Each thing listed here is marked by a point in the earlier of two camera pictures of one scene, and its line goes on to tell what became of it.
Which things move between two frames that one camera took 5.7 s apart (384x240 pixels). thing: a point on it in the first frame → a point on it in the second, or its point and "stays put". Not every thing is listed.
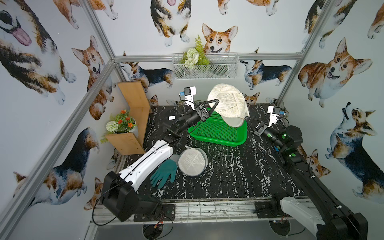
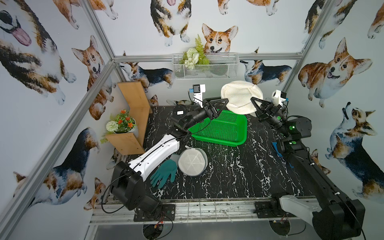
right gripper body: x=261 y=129 → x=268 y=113
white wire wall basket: x=222 y=66 stays put
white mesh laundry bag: x=232 y=107 → x=243 y=97
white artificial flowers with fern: x=194 y=56 stays put
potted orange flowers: x=122 y=123 stays put
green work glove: x=168 y=168 stays put
